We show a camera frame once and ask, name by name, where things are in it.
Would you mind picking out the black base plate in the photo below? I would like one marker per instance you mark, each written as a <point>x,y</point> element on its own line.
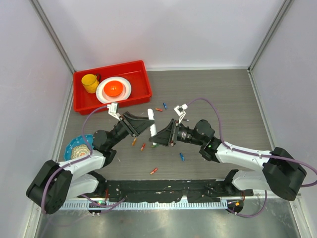
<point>168,191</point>

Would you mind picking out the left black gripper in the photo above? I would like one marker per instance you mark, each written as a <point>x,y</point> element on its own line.
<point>135,125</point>

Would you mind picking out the orange bowl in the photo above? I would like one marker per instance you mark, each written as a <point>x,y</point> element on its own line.
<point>113,88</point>

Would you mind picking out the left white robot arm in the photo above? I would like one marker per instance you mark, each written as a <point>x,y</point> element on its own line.
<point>57,182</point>

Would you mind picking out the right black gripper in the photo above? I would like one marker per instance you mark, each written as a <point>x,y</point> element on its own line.
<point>164,136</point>

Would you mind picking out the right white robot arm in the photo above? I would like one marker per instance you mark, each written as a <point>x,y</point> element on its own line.
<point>274,171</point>

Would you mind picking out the yellow mug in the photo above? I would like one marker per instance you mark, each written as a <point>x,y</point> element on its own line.
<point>91,82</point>

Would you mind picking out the blue battery lower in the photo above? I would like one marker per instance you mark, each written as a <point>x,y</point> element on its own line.
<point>182,156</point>

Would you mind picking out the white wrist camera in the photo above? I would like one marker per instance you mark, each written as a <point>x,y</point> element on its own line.
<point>181,111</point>
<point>113,110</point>

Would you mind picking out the white slotted cable duct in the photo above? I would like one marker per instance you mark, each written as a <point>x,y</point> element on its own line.
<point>81,204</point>

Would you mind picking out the white paper plate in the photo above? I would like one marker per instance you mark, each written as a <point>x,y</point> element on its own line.
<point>124,95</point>

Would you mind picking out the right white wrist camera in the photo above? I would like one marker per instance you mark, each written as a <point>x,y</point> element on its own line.
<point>181,111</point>

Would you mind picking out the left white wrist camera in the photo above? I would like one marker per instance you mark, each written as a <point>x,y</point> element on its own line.
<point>113,110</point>

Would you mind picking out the red plastic bin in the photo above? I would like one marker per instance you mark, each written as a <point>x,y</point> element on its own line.
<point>134,72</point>

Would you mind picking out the blue patterned plate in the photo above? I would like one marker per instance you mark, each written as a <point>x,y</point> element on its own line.
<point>78,146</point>

